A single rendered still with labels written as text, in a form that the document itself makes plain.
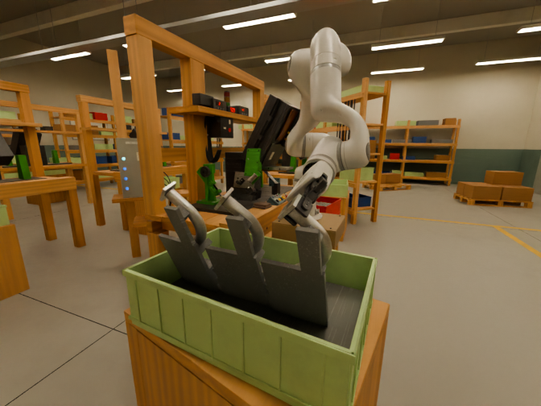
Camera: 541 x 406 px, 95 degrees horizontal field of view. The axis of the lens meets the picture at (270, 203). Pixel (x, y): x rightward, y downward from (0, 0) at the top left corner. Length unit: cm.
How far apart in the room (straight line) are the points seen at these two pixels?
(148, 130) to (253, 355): 131
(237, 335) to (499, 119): 1120
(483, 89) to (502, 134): 162
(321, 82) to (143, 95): 108
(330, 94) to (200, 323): 67
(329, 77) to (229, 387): 80
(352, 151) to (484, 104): 1073
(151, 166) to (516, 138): 1115
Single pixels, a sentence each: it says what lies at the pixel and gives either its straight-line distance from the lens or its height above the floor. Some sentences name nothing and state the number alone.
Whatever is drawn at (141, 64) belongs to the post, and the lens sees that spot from 165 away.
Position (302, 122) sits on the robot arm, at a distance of 115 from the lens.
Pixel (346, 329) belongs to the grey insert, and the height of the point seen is 85.
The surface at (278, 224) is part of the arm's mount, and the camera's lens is 118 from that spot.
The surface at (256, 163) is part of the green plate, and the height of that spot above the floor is 116.
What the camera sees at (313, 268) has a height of 105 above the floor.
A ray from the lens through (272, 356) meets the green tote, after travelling 58.
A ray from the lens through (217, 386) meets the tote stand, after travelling 69.
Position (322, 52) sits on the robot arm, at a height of 155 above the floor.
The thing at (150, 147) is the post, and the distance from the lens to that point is 160.
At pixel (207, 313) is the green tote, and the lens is 63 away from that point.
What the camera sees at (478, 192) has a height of 31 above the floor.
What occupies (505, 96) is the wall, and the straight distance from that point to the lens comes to 1153.
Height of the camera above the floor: 129
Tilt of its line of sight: 13 degrees down
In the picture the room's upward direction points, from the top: straight up
